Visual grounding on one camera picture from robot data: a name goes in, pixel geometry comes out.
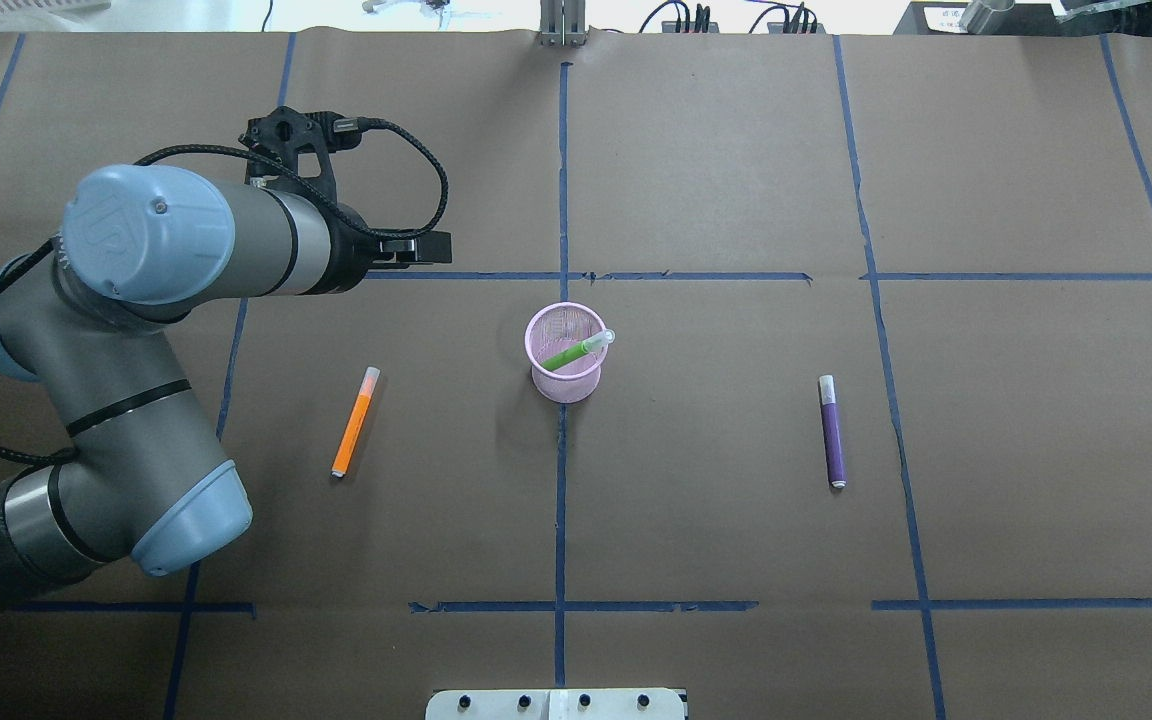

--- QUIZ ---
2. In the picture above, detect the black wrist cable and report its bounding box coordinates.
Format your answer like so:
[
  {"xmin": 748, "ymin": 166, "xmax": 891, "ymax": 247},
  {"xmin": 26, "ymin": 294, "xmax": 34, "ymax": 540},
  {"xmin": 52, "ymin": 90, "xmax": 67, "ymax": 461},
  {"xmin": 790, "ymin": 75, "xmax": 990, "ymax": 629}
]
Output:
[{"xmin": 0, "ymin": 116, "xmax": 450, "ymax": 467}]

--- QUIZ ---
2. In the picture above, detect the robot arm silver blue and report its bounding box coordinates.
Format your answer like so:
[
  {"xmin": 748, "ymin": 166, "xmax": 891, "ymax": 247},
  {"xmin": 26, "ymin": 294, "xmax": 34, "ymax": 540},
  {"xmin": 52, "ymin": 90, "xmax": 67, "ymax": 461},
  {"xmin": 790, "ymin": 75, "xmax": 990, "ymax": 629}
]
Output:
[{"xmin": 0, "ymin": 165, "xmax": 452, "ymax": 612}]

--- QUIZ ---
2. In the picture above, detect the steel cup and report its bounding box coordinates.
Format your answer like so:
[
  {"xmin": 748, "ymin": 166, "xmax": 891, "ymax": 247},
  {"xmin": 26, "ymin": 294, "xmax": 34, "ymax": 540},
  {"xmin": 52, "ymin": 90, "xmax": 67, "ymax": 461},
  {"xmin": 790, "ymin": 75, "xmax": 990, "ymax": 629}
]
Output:
[{"xmin": 957, "ymin": 0, "xmax": 1016, "ymax": 36}]

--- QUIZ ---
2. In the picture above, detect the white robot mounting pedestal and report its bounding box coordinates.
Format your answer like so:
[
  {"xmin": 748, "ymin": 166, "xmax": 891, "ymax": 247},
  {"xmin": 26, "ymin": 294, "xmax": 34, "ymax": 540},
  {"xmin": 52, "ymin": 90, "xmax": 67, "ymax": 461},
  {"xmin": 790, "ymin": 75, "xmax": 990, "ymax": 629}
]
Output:
[{"xmin": 424, "ymin": 687, "xmax": 690, "ymax": 719}]

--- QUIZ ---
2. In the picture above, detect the pink mesh pen holder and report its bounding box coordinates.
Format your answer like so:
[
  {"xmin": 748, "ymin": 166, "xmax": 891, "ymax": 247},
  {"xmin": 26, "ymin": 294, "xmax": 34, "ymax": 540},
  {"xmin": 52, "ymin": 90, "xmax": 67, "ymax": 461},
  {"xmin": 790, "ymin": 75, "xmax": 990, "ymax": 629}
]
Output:
[{"xmin": 524, "ymin": 302, "xmax": 616, "ymax": 404}]

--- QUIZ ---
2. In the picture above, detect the aluminium frame post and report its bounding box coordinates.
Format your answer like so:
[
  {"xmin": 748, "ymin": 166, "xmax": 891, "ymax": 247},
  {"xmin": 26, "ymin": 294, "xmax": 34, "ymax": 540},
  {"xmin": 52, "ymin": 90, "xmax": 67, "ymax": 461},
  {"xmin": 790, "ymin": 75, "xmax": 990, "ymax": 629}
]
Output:
[{"xmin": 538, "ymin": 0, "xmax": 588, "ymax": 47}]

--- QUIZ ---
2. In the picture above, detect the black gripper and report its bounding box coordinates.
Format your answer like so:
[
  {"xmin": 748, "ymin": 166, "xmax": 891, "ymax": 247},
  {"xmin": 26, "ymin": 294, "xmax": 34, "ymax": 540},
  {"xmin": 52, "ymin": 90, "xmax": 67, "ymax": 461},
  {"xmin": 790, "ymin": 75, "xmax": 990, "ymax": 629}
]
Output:
[{"xmin": 332, "ymin": 232, "xmax": 453, "ymax": 291}]

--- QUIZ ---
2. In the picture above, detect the orange highlighter pen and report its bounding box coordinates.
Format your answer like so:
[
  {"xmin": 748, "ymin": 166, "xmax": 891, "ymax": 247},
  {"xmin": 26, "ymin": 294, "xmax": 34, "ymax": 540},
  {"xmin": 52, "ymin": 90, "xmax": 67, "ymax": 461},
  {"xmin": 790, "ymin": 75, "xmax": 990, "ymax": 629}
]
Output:
[{"xmin": 329, "ymin": 366, "xmax": 381, "ymax": 479}]

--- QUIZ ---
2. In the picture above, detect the green highlighter pen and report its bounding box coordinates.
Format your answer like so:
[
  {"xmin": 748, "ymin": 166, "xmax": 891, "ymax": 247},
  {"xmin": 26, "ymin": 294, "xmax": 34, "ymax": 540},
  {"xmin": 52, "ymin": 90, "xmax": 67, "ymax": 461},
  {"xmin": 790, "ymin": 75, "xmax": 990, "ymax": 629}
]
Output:
[{"xmin": 540, "ymin": 329, "xmax": 616, "ymax": 373}]

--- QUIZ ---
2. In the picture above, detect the purple highlighter pen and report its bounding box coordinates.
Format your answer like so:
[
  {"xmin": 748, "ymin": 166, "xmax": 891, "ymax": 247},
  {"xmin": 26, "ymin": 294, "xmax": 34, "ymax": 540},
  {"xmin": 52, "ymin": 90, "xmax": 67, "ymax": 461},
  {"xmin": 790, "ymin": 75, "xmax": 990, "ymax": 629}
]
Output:
[{"xmin": 818, "ymin": 374, "xmax": 847, "ymax": 491}]

